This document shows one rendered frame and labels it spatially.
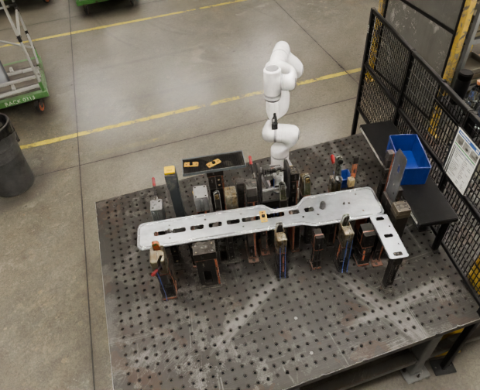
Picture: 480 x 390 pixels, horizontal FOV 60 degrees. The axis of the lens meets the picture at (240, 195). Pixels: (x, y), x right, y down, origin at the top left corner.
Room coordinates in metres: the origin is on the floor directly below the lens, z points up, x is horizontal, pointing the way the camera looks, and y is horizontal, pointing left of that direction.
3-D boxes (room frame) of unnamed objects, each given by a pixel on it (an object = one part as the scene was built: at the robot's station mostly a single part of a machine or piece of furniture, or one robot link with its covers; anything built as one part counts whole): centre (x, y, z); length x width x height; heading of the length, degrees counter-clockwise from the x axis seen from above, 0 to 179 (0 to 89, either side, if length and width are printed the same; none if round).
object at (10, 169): (3.13, 2.23, 0.36); 0.54 x 0.50 x 0.73; 14
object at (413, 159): (1.79, -1.00, 1.10); 0.30 x 0.17 x 0.13; 175
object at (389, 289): (1.21, -0.77, 0.84); 0.11 x 0.06 x 0.29; 5
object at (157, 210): (1.65, 0.48, 0.88); 0.11 x 0.10 x 0.36; 5
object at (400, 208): (1.47, -0.87, 0.88); 0.08 x 0.08 x 0.36; 5
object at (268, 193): (1.75, -0.20, 0.94); 0.18 x 0.13 x 0.49; 95
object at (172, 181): (1.83, 0.40, 0.92); 0.08 x 0.08 x 0.44; 5
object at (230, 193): (1.67, 0.05, 0.89); 0.13 x 0.11 x 0.38; 5
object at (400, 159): (1.58, -0.85, 1.17); 0.12 x 0.01 x 0.34; 5
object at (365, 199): (1.52, -0.10, 1.00); 1.38 x 0.22 x 0.02; 95
